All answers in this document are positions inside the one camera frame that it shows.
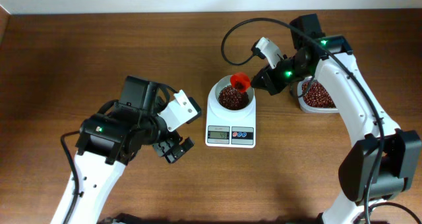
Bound clear plastic food container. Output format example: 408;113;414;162
297;78;338;113

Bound red beans in bowl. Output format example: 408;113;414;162
218;86;249;110

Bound orange plastic measuring scoop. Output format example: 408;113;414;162
230;72;251;93

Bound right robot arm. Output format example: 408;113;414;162
251;14;421;223

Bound white digital kitchen scale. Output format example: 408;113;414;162
204;87;257;148

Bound red adzuki beans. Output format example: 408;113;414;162
302;82;336;108

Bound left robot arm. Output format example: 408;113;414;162
51;76;202;223

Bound white round bowl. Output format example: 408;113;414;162
214;75;255;111

